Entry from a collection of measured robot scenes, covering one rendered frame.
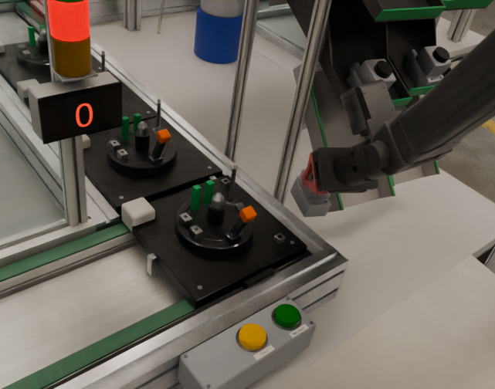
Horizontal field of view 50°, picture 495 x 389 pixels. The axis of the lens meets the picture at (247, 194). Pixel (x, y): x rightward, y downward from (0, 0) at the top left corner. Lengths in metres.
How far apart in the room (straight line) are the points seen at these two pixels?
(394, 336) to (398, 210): 0.38
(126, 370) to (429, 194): 0.89
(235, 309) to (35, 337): 0.30
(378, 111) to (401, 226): 0.57
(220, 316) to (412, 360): 0.36
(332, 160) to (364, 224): 0.43
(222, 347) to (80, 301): 0.25
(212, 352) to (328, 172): 0.31
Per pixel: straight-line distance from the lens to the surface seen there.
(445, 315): 1.10
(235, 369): 0.77
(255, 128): 1.46
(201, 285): 0.85
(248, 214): 0.83
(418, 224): 1.28
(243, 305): 0.85
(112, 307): 0.89
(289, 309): 0.84
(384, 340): 1.00
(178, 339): 0.80
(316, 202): 0.88
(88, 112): 0.79
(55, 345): 0.85
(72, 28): 0.73
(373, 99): 0.72
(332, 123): 1.04
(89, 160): 1.10
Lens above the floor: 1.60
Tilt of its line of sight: 38 degrees down
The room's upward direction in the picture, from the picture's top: 10 degrees clockwise
